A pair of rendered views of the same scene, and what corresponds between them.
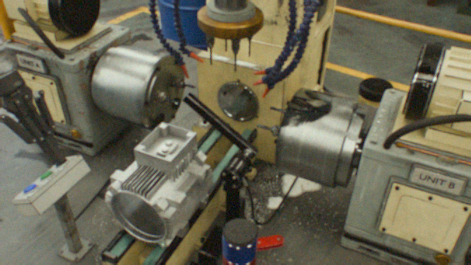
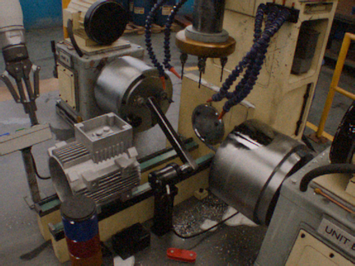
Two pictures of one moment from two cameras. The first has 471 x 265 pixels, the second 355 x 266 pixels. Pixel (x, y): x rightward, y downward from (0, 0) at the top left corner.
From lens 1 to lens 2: 40 cm
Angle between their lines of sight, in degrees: 18
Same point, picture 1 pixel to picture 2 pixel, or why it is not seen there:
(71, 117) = (80, 105)
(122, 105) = (108, 101)
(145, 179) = (71, 152)
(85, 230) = (50, 189)
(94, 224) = not seen: hidden behind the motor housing
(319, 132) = (251, 161)
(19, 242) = (9, 180)
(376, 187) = (286, 230)
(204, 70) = (186, 89)
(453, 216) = not seen: outside the picture
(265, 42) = not seen: hidden behind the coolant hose
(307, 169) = (232, 196)
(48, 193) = (12, 141)
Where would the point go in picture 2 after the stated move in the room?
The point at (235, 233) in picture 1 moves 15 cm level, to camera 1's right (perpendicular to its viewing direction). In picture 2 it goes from (71, 206) to (154, 242)
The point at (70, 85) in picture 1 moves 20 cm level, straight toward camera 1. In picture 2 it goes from (82, 79) to (68, 101)
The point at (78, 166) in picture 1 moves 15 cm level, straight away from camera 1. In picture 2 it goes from (43, 131) to (56, 107)
